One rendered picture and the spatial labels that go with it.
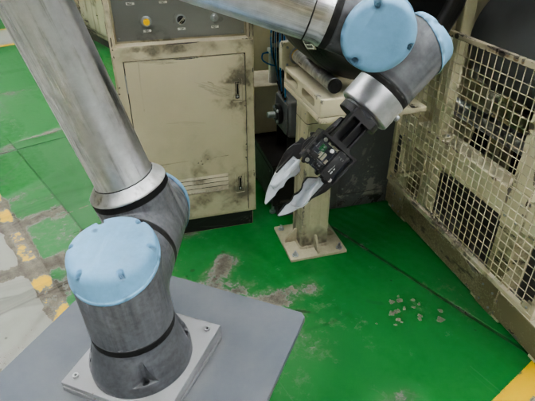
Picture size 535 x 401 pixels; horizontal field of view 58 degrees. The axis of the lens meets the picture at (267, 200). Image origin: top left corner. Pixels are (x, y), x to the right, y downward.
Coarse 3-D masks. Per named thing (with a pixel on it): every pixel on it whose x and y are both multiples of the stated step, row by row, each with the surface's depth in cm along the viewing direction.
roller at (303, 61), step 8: (296, 56) 166; (304, 56) 162; (304, 64) 159; (312, 64) 155; (312, 72) 153; (320, 72) 148; (328, 72) 146; (320, 80) 147; (328, 80) 143; (336, 80) 142; (328, 88) 142; (336, 88) 143
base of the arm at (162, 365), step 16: (176, 320) 90; (176, 336) 88; (96, 352) 84; (112, 352) 81; (128, 352) 81; (144, 352) 82; (160, 352) 84; (176, 352) 87; (96, 368) 85; (112, 368) 83; (128, 368) 83; (144, 368) 84; (160, 368) 85; (176, 368) 87; (96, 384) 87; (112, 384) 84; (128, 384) 83; (144, 384) 85; (160, 384) 85
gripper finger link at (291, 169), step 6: (288, 162) 80; (294, 162) 79; (282, 168) 80; (288, 168) 80; (294, 168) 78; (276, 174) 80; (282, 174) 80; (288, 174) 77; (294, 174) 80; (276, 180) 80; (282, 180) 76; (270, 186) 80; (276, 186) 77; (282, 186) 80; (270, 192) 81; (276, 192) 81; (270, 198) 81
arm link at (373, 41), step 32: (192, 0) 57; (224, 0) 56; (256, 0) 56; (288, 0) 56; (320, 0) 56; (352, 0) 56; (384, 0) 54; (288, 32) 59; (320, 32) 58; (352, 32) 56; (384, 32) 56; (416, 32) 57; (352, 64) 60; (384, 64) 58
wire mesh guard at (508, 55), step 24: (480, 48) 148; (456, 72) 161; (432, 96) 176; (480, 96) 152; (504, 96) 142; (528, 96) 134; (456, 120) 165; (480, 120) 153; (528, 120) 134; (504, 144) 145; (528, 144) 136; (408, 168) 200; (456, 168) 169; (456, 192) 170; (432, 216) 188; (456, 216) 173; (456, 240) 175; (480, 240) 162; (480, 264) 164; (528, 264) 143; (504, 288) 154; (528, 312) 144
